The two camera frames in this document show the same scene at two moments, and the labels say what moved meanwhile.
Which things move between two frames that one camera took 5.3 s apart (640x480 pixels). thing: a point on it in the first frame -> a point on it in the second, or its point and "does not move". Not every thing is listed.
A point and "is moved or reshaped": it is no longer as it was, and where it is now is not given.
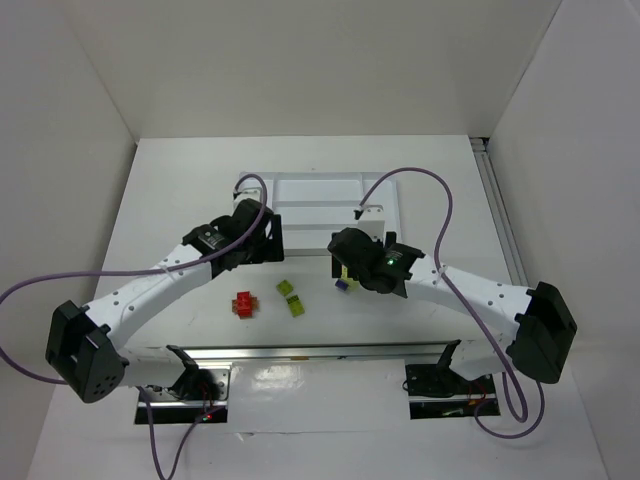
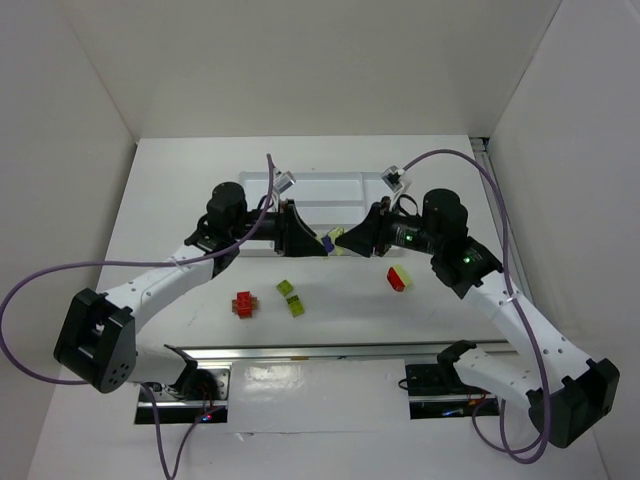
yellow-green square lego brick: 284,287 does not move
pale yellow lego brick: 353,284 is moved or reshaped
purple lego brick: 341,285 is moved or reshaped
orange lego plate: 255,303 does not move
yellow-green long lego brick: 296,306 does not move
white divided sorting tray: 316,204 does not move
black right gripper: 341,248 -> 379,230
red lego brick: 244,304 does not move
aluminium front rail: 343,351 does not move
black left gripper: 273,238 -> 283,228
